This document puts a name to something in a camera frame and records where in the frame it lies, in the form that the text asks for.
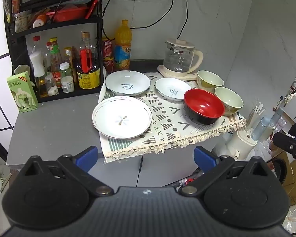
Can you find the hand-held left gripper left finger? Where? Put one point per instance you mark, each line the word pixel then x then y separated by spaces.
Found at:
pixel 86 158

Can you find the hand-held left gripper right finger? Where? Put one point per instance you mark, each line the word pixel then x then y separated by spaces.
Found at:
pixel 204 159

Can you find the cream bowl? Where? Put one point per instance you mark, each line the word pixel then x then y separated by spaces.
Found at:
pixel 209 80
pixel 228 100

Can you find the small white plate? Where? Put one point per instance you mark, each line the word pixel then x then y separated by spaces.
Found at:
pixel 172 88

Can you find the cardboard box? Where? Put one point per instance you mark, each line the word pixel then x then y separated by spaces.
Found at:
pixel 294 180

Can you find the white utensil holder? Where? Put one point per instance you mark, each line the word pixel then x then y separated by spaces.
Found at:
pixel 244 140

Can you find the bundle of white sticks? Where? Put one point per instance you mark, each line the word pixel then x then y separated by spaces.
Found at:
pixel 255 113

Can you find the patterned fringed table mat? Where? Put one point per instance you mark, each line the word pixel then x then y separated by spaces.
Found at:
pixel 167 123

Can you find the large white plate grey rim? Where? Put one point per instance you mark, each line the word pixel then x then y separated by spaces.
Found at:
pixel 122 118

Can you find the red and black bowl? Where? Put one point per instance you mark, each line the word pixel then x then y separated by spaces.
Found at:
pixel 203 103

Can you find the small white jar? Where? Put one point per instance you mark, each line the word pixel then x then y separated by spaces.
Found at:
pixel 67 84

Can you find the small clear jar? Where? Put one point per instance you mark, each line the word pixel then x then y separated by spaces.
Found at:
pixel 51 85

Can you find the large white plate script print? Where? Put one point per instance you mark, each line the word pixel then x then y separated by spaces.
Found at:
pixel 128 82

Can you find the white-capped green spice jar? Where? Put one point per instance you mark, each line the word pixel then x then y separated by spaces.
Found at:
pixel 65 70

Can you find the green drink carton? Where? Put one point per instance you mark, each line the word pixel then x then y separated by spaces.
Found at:
pixel 22 93

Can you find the cream kettle base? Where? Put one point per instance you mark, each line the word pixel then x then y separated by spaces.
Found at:
pixel 164 72

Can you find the red drink can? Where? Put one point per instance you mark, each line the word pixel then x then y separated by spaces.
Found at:
pixel 108 47
pixel 109 65

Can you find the red-label sauce bottle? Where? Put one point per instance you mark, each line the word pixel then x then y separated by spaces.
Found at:
pixel 55 61

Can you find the glass electric kettle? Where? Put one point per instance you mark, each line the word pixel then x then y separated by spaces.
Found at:
pixel 178 59

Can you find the beige paper cup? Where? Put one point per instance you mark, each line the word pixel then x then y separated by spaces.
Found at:
pixel 21 69

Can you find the orange juice bottle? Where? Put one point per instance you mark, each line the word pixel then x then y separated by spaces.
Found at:
pixel 122 51

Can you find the clear bottle with red cap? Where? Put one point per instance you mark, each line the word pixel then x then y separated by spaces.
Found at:
pixel 36 45

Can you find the black metal shelf rack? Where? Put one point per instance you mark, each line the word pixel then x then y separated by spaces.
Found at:
pixel 98 29

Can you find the red plastic basket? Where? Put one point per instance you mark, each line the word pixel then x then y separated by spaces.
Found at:
pixel 66 12

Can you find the red flat packet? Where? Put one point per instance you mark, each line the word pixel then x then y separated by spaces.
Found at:
pixel 91 8

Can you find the labelled glass jar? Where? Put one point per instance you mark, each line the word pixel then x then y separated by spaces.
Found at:
pixel 21 22

